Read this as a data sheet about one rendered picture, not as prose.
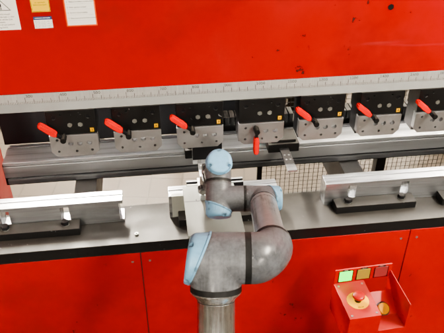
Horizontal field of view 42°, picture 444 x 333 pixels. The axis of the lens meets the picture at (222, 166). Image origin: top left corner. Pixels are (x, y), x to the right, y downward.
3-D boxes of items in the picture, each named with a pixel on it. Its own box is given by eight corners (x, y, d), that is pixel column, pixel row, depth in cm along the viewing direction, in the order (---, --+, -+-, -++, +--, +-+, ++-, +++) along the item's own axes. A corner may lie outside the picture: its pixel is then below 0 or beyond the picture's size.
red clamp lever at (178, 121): (172, 116, 179) (196, 132, 183) (171, 110, 182) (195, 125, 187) (168, 120, 180) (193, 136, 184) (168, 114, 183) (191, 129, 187)
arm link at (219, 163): (205, 175, 163) (205, 146, 166) (203, 184, 174) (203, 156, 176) (233, 176, 164) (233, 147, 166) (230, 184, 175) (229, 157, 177)
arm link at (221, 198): (244, 215, 163) (244, 176, 165) (204, 215, 163) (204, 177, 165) (243, 220, 170) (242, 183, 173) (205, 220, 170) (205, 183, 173)
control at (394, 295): (345, 344, 189) (352, 306, 179) (329, 306, 202) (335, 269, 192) (403, 335, 192) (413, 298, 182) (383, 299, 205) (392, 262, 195)
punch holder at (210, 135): (178, 148, 191) (175, 104, 181) (176, 135, 198) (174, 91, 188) (222, 145, 192) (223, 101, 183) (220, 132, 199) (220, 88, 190)
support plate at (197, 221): (188, 238, 182) (187, 236, 182) (182, 188, 204) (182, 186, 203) (245, 234, 184) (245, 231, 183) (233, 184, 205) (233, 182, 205)
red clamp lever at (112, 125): (106, 120, 177) (132, 137, 181) (106, 113, 180) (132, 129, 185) (102, 125, 178) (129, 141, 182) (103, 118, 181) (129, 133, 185)
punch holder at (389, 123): (355, 137, 197) (362, 93, 187) (347, 123, 204) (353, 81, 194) (398, 133, 198) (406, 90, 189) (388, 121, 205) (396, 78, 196)
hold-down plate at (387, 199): (335, 214, 210) (336, 207, 209) (331, 205, 215) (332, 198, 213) (415, 207, 213) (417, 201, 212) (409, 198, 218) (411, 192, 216)
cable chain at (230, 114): (203, 127, 236) (202, 119, 233) (201, 120, 241) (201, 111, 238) (293, 121, 240) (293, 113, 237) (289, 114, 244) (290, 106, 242)
